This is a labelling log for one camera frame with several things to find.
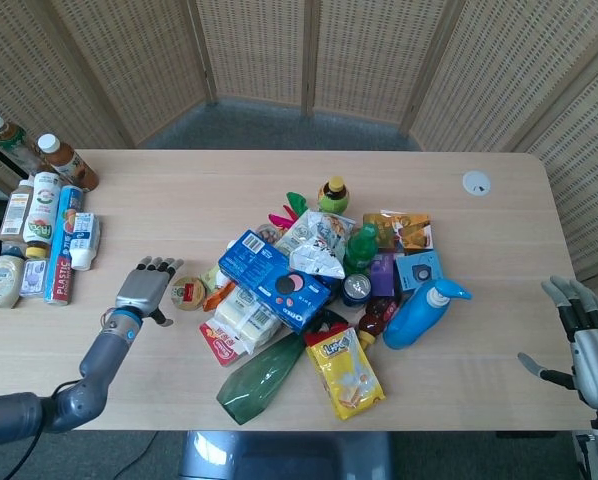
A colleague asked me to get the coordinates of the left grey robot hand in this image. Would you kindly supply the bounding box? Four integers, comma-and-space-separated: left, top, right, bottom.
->
114, 255, 185, 329

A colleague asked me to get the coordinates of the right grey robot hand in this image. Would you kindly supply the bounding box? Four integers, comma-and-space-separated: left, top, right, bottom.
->
517, 275, 598, 427

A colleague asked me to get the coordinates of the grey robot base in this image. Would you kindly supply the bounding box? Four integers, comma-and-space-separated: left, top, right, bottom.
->
177, 430, 396, 480

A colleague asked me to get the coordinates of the round green-lidded tin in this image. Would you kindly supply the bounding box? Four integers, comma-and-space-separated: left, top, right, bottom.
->
169, 275, 210, 312

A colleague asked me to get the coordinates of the plastic wrap box blue red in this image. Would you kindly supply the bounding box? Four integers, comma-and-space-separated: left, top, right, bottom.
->
44, 185, 86, 306

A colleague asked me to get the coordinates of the blue Oreo cookie box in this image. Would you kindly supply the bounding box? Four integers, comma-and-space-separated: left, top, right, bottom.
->
217, 229, 333, 336

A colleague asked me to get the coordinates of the light blue box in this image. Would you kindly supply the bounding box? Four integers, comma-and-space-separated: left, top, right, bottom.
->
394, 250, 444, 294

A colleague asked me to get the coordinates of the purple box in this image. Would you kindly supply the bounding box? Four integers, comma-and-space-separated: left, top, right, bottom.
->
368, 253, 401, 302

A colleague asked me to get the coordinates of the white milk carton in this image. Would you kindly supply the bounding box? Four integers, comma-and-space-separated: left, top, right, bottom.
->
69, 211, 102, 272

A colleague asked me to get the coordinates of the yellow green small packet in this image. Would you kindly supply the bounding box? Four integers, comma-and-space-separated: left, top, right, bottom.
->
198, 264, 224, 290

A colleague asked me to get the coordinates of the orange snack packet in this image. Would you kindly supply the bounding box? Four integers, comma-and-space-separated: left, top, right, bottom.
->
202, 279, 236, 312

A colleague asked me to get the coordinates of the red white biscuit pack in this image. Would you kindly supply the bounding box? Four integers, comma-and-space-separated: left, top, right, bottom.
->
198, 319, 261, 369

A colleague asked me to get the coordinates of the small jar purple label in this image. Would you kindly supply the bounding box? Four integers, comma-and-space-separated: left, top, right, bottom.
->
18, 256, 50, 299

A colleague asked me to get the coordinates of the white cheese slice pack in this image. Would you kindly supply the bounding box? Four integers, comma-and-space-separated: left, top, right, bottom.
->
213, 285, 286, 352

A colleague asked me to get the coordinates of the white bottle green label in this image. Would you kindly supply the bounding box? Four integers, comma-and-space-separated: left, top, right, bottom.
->
22, 171, 64, 260

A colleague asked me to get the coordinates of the cream mayonnaise jar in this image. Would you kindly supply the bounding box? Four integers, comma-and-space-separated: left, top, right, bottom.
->
0, 243, 26, 309

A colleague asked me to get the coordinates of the nuts packet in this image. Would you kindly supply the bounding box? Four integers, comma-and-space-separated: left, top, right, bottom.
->
254, 223, 281, 247

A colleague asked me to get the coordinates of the brown tea bottle white cap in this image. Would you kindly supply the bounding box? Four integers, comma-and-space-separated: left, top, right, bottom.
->
36, 133, 101, 194

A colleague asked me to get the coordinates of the beige drink bottle barcode label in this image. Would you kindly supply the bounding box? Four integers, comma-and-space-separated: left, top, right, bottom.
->
0, 176, 36, 245

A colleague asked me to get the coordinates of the green plastic bottle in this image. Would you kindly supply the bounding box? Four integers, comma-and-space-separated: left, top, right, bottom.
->
215, 331, 309, 427

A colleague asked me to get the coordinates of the green and pink plastic toy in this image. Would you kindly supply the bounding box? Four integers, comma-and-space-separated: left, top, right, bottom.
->
267, 190, 309, 229

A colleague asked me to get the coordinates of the blue pump dispenser bottle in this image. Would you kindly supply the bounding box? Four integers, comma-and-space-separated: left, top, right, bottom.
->
382, 277, 475, 351

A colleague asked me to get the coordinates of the white crumpled snack bag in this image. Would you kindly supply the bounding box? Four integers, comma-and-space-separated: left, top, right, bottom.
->
275, 209, 357, 280

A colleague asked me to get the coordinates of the green label tea bottle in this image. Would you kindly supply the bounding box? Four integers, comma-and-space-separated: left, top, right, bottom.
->
0, 112, 36, 177

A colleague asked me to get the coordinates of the green bottle yellow cap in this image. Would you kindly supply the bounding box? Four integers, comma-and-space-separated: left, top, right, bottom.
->
317, 175, 353, 216

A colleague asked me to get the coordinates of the blue drink can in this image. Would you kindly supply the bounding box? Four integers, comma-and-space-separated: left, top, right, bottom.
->
340, 273, 376, 308

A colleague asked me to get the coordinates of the red sauce bottle yellow cap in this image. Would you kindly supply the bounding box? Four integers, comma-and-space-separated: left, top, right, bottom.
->
356, 296, 399, 349

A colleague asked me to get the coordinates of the yellow snack bag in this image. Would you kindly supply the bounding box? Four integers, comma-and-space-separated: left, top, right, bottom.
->
303, 323, 387, 421

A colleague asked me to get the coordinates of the green soda bottle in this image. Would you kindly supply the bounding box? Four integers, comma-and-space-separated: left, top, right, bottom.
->
342, 223, 381, 277

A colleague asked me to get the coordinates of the orange gold packet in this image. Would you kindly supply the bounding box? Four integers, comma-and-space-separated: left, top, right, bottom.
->
362, 211, 437, 252

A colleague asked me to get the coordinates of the wicker folding screen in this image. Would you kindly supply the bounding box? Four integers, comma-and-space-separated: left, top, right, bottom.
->
0, 0, 598, 282

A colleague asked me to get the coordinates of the black cable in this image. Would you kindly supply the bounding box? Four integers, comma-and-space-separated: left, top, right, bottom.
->
23, 379, 160, 480

